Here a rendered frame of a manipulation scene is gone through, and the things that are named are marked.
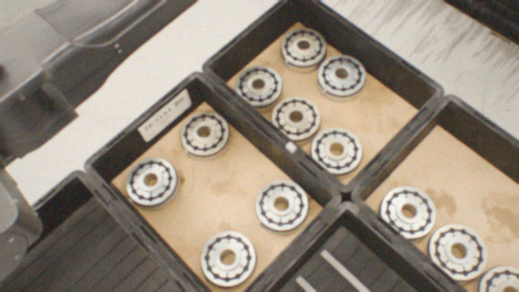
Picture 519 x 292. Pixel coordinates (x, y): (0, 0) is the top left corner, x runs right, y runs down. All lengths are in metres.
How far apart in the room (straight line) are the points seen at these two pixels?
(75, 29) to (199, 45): 0.97
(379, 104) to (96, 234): 0.64
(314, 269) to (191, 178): 0.31
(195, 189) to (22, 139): 0.64
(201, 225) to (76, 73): 0.64
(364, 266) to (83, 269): 0.53
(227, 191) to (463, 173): 0.47
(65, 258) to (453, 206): 0.76
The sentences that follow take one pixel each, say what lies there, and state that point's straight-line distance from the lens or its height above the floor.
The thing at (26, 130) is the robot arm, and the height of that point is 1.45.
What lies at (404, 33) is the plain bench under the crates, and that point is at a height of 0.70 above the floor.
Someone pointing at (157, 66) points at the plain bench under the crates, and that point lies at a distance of 1.33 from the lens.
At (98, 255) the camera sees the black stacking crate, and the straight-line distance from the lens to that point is 1.02.
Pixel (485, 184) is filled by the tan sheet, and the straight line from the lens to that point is 1.06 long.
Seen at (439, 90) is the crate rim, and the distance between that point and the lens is 1.01.
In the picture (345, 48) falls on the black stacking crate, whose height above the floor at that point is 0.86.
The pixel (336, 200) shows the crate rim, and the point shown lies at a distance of 0.88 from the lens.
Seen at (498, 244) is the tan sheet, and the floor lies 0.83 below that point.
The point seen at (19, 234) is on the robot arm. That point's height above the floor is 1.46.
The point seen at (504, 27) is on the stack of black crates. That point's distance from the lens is 1.94.
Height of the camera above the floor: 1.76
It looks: 64 degrees down
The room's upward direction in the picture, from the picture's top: 8 degrees counter-clockwise
